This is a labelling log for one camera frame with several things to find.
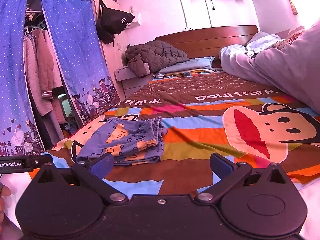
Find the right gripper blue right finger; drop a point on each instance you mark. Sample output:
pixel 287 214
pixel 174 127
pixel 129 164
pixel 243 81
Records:
pixel 231 174

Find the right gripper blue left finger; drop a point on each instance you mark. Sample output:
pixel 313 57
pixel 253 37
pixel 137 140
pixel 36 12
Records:
pixel 91 174

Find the blue patterned children's pants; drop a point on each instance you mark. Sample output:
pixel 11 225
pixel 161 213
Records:
pixel 130 140

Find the person's left hand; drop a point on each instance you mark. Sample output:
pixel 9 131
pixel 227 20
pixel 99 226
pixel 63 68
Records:
pixel 5 192

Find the blue dotted wardrobe curtain left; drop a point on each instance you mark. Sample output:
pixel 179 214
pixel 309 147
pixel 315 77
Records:
pixel 19 134

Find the blue dotted wardrobe curtain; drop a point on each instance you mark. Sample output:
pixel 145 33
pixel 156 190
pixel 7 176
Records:
pixel 19 134
pixel 71 26

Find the colourful paul frank bedspread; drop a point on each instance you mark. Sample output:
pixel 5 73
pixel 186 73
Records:
pixel 207 113

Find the pink fleece hanging coat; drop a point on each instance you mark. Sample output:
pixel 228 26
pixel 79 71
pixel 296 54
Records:
pixel 32 75

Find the brown hanging jacket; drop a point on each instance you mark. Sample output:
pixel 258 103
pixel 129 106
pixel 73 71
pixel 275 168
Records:
pixel 48 70

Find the grey bedside table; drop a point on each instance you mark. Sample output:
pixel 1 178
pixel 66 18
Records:
pixel 130 82

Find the grey lilac duvet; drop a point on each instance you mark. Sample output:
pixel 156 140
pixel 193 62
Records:
pixel 293 69

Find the wooden headboard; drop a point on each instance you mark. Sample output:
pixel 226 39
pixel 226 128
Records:
pixel 208 41

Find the light blue pillow by window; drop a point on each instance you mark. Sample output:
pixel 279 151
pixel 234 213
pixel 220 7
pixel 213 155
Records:
pixel 259 42

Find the black tote bag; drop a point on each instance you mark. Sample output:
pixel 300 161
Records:
pixel 111 22

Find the blue dotted wardrobe curtain right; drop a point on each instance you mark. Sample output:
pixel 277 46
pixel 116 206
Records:
pixel 71 26

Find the white box on cabinet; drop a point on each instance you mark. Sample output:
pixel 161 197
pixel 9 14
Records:
pixel 137 20

